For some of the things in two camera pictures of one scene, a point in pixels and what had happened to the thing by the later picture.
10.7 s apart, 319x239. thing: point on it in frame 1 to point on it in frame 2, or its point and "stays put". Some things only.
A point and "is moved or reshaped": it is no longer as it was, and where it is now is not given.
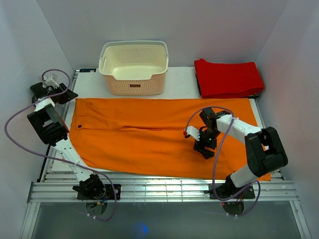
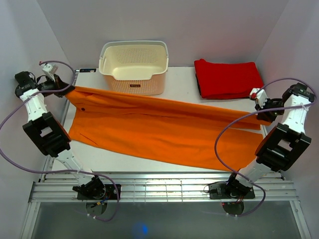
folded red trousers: [228, 80] stays put
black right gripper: [199, 147] to [265, 116]
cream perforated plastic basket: [134, 67] stays put
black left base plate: [109, 193] stays put
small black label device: [87, 70] stays put
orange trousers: [146, 138] is moved or reshaped
